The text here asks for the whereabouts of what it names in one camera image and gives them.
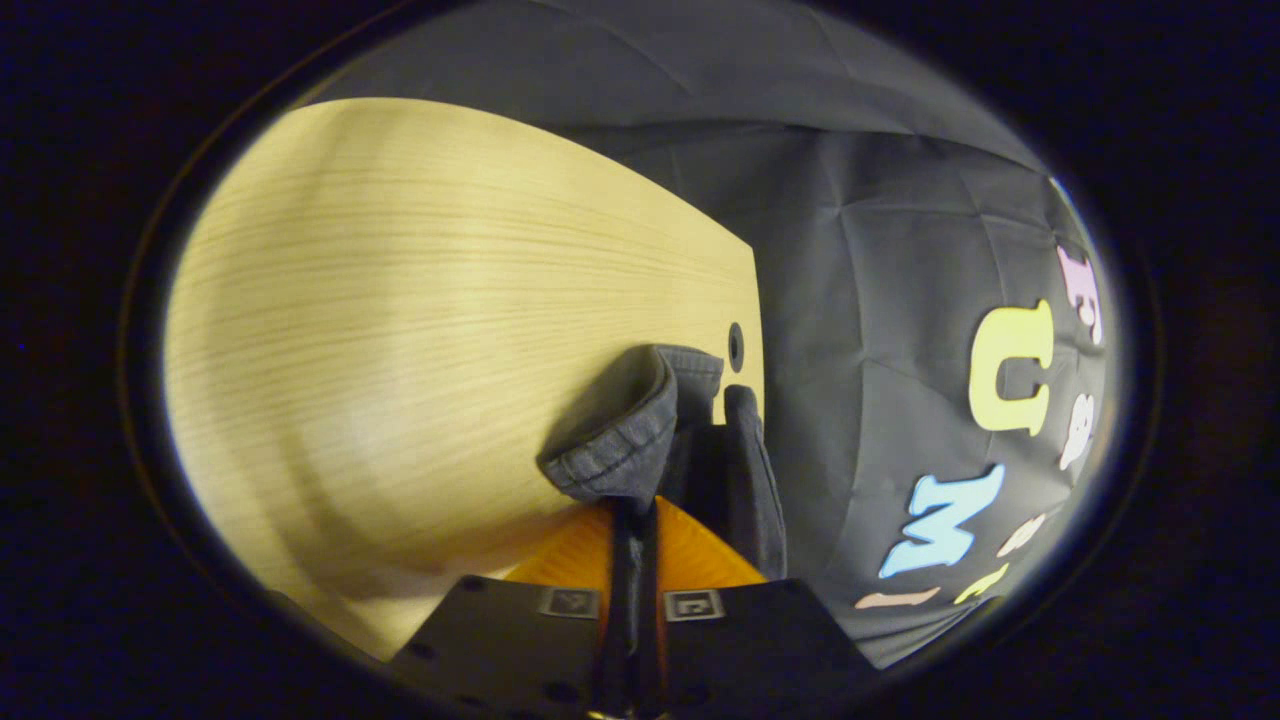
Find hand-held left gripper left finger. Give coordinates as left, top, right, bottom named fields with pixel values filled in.
left=388, top=500, right=617, bottom=719

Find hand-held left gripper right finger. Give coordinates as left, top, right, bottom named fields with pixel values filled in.
left=650, top=494, right=883, bottom=720

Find dark grey jeans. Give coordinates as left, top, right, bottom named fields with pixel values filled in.
left=537, top=343, right=789, bottom=706

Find black backdrop cloth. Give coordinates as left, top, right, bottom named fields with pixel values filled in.
left=298, top=0, right=1113, bottom=670

